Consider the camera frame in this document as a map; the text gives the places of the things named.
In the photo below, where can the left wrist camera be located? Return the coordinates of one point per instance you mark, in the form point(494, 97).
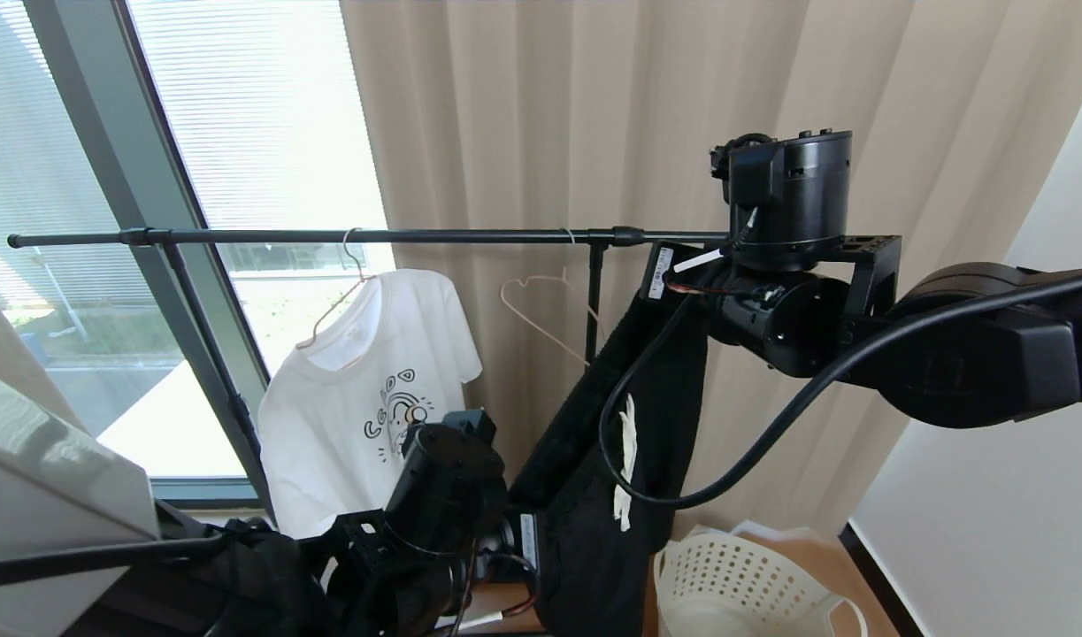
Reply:
point(470, 426)

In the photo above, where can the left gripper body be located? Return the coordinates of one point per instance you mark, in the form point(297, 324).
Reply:
point(518, 548)

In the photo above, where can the window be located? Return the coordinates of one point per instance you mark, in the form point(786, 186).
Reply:
point(266, 115)

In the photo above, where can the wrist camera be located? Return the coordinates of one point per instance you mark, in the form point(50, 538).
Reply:
point(740, 159)
point(470, 426)

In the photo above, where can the pink clothes hanger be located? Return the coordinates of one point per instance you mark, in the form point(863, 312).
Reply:
point(540, 326)
point(328, 315)

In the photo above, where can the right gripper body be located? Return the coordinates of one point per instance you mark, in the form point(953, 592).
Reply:
point(682, 274)

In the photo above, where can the black garment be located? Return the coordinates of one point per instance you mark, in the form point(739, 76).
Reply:
point(594, 548)

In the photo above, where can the white t-shirt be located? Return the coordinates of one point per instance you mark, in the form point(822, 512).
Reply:
point(328, 425)

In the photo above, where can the black clothes rack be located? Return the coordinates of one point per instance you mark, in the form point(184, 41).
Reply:
point(240, 236)

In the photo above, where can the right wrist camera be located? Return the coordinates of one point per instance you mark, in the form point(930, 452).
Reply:
point(740, 159)

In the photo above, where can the white laundry basket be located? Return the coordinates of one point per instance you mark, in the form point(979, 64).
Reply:
point(735, 584)

